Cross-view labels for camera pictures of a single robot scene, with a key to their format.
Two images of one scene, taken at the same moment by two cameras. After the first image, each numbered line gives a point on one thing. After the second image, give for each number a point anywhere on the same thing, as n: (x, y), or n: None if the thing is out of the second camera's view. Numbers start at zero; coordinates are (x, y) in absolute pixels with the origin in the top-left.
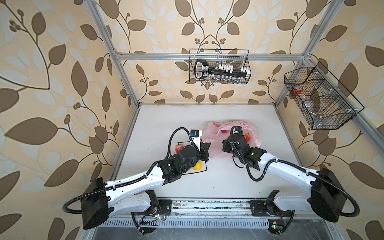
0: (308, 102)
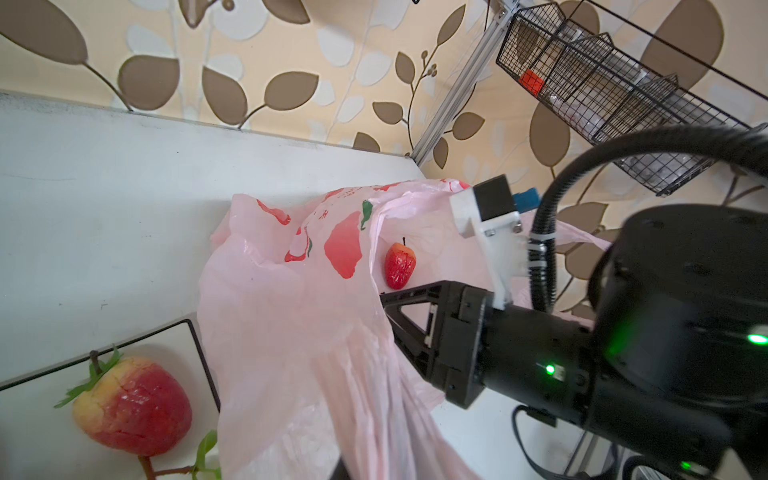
0: (577, 107)
